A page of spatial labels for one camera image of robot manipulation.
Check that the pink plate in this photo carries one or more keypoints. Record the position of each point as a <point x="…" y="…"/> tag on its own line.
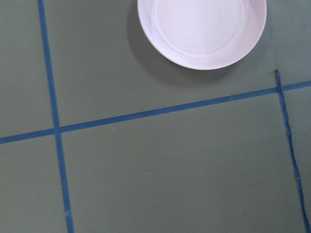
<point x="203" y="34"/>

